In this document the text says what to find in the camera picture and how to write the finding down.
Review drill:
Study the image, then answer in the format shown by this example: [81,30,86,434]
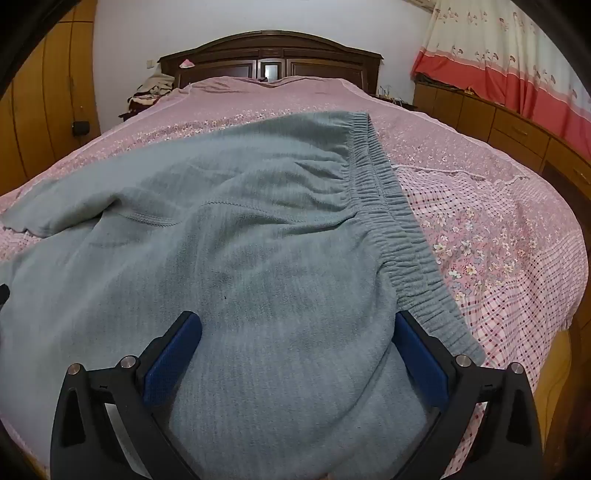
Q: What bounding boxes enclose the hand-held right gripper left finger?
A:
[48,310,204,480]

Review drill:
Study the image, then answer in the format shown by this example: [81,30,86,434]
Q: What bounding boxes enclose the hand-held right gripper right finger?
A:
[383,310,546,480]

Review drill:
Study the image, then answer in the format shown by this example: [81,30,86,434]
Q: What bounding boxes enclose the grey pants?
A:
[0,111,485,480]

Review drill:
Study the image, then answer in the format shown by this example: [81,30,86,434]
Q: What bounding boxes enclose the pink floral checked bedspread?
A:
[0,76,587,480]

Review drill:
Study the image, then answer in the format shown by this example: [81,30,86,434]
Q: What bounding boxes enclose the wooden wardrobe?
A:
[0,0,102,197]

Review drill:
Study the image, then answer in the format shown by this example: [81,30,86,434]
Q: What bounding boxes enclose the long wooden dresser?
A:
[412,76,591,222]

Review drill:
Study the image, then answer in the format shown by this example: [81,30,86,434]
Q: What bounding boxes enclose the pile of clothes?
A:
[119,73,178,121]

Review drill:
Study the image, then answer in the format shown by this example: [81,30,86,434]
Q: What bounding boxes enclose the nightstand with small items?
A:
[375,85,419,112]

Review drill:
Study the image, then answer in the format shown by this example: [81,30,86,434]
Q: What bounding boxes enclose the white and red floral curtain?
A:
[411,0,591,162]

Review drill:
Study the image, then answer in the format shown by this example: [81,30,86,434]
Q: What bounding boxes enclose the dark wooden headboard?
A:
[158,30,384,95]

